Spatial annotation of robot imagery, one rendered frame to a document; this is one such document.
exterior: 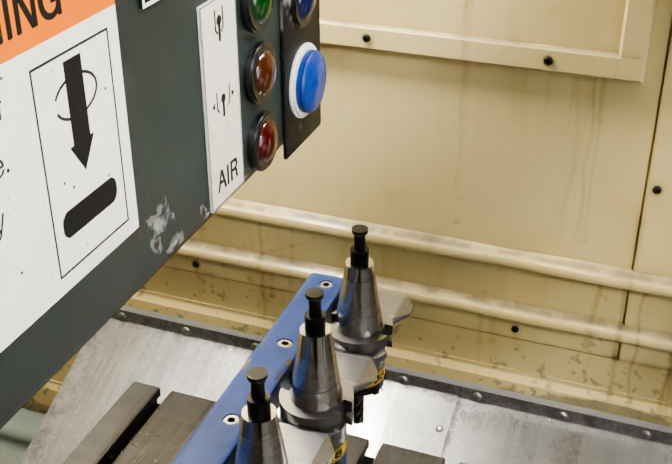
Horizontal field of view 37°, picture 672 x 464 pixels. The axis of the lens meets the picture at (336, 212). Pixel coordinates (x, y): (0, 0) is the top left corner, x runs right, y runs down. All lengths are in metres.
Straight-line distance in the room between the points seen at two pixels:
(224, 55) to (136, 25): 0.07
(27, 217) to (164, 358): 1.28
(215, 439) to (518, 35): 0.61
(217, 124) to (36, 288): 0.12
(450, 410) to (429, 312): 0.15
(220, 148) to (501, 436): 1.07
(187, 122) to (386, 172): 0.95
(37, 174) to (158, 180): 0.08
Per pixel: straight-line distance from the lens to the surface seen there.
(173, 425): 1.36
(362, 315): 0.92
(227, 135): 0.42
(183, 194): 0.39
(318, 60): 0.48
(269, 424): 0.74
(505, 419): 1.45
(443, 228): 1.34
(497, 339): 1.41
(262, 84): 0.43
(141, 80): 0.35
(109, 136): 0.34
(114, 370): 1.60
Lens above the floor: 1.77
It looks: 29 degrees down
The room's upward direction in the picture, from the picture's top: straight up
